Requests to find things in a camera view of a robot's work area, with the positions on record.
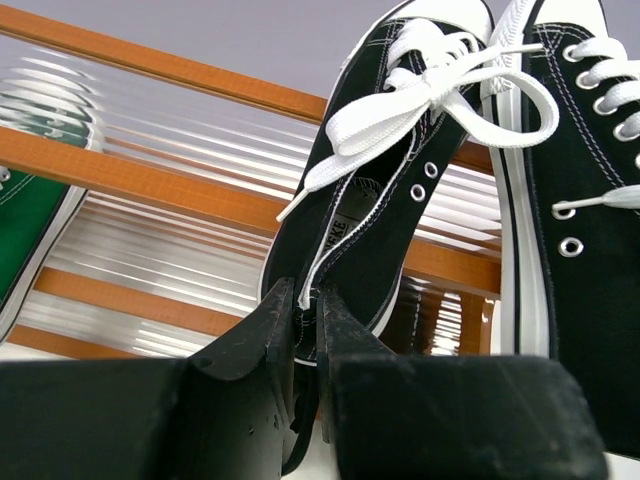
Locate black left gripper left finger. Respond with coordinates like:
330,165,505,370
1,279,294,479

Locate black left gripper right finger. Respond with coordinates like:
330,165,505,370
316,287,608,479

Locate green sneaker white laces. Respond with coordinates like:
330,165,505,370
1,58,105,341

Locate black sneaker white laces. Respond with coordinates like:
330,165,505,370
259,0,496,476

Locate orange wooden shoe shelf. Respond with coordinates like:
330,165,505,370
0,4,504,361

